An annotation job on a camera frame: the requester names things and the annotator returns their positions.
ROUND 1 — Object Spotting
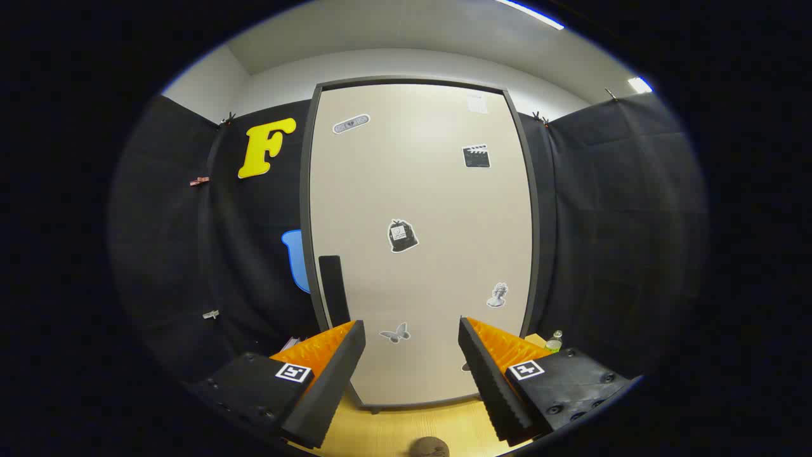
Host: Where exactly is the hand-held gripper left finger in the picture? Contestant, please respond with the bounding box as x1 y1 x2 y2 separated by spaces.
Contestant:
187 319 367 449

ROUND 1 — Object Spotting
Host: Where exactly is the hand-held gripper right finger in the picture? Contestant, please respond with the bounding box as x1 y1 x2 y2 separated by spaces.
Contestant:
458 316 643 447

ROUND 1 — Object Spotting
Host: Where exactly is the beige shoe cabinet door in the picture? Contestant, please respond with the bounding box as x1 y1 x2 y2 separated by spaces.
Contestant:
310 84 534 407

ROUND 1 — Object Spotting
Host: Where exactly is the black backdrop cloth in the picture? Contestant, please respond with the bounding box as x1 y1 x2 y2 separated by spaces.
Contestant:
108 92 708 407

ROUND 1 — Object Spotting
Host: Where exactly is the ceiling light strip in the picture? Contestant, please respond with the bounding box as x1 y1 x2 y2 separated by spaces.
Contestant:
495 0 565 30

